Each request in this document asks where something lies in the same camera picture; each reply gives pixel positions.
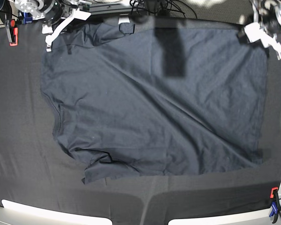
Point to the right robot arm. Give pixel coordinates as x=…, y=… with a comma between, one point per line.
x=34, y=6

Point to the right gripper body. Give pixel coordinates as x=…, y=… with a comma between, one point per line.
x=58, y=16

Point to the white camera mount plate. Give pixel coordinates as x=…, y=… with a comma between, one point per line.
x=123, y=19

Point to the orange clamp far left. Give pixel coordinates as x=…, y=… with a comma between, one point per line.
x=12, y=32

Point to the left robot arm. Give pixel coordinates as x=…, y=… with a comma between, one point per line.
x=265, y=25

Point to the orange blue clamp near right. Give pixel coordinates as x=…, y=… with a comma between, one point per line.
x=275, y=205

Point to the dark navy t-shirt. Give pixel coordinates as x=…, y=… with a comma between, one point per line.
x=159, y=102

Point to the blue clamp top left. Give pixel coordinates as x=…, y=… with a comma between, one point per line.
x=24, y=18

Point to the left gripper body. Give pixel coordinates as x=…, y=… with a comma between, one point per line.
x=253, y=32

